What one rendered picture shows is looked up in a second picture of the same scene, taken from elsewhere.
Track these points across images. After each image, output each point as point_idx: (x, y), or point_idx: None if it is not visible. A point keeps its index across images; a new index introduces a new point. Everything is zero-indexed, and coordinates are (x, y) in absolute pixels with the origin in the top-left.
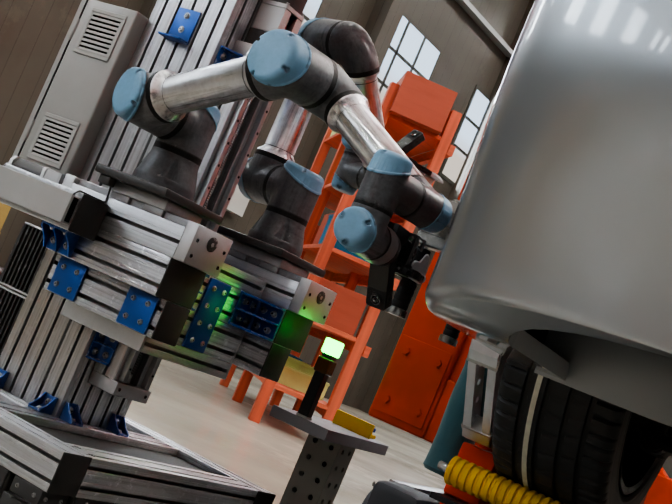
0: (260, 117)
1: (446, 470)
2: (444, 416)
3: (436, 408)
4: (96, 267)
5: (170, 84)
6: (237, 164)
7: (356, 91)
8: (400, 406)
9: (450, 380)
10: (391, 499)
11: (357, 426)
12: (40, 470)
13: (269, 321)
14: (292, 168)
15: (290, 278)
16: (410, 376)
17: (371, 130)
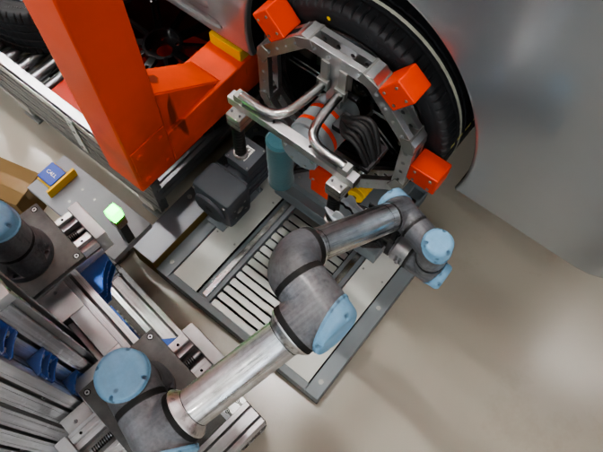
0: (10, 283)
1: (362, 201)
2: (281, 174)
3: (173, 146)
4: None
5: (214, 418)
6: (31, 306)
7: (319, 241)
8: (157, 169)
9: (170, 132)
10: (239, 202)
11: (66, 180)
12: (257, 431)
13: (109, 268)
14: (1, 238)
15: (83, 247)
16: (151, 158)
17: (358, 238)
